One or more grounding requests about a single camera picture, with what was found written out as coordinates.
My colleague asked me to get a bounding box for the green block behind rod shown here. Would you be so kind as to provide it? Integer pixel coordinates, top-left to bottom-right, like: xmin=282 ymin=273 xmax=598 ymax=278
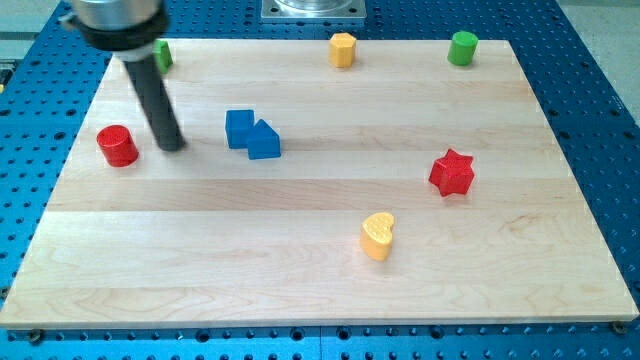
xmin=153 ymin=40 xmax=173 ymax=74

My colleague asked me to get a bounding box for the yellow heart block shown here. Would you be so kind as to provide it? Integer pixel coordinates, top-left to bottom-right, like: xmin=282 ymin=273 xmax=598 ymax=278
xmin=360 ymin=212 xmax=395 ymax=261

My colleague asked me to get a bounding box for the wooden board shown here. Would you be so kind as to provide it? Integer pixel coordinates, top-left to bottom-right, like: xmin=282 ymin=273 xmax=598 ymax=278
xmin=1 ymin=39 xmax=638 ymax=329

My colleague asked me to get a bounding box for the yellow hexagon block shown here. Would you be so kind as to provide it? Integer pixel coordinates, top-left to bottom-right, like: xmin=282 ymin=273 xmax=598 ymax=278
xmin=329 ymin=33 xmax=357 ymax=68

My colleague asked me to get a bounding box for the blue perforated metal table plate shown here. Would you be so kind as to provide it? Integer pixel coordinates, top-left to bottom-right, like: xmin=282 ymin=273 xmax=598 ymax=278
xmin=1 ymin=0 xmax=639 ymax=359

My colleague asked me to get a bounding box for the red cylinder block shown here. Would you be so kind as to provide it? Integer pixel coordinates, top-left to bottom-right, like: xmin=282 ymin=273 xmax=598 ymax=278
xmin=96 ymin=125 xmax=139 ymax=167

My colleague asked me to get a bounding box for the blue house-shaped block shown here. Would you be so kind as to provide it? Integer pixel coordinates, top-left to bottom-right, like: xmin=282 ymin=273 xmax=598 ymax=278
xmin=246 ymin=119 xmax=281 ymax=160

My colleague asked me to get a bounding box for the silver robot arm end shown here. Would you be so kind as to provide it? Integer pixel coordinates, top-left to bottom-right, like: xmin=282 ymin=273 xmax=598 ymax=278
xmin=59 ymin=0 xmax=169 ymax=62

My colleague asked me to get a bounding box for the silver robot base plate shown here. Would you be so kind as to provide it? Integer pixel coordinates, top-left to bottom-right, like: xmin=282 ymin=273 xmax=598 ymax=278
xmin=260 ymin=0 xmax=367 ymax=22

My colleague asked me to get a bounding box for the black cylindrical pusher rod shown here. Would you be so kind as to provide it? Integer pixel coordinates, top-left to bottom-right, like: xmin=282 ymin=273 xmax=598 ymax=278
xmin=125 ymin=54 xmax=186 ymax=152

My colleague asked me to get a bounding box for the green cylinder block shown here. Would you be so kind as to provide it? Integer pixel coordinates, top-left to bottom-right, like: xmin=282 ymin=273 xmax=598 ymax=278
xmin=447 ymin=31 xmax=479 ymax=66

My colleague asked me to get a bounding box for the red star block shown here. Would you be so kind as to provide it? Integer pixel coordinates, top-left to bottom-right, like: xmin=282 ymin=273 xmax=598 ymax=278
xmin=428 ymin=148 xmax=475 ymax=197

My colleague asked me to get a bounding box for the blue cube block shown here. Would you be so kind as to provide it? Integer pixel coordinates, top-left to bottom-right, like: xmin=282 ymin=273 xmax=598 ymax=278
xmin=225 ymin=109 xmax=255 ymax=149

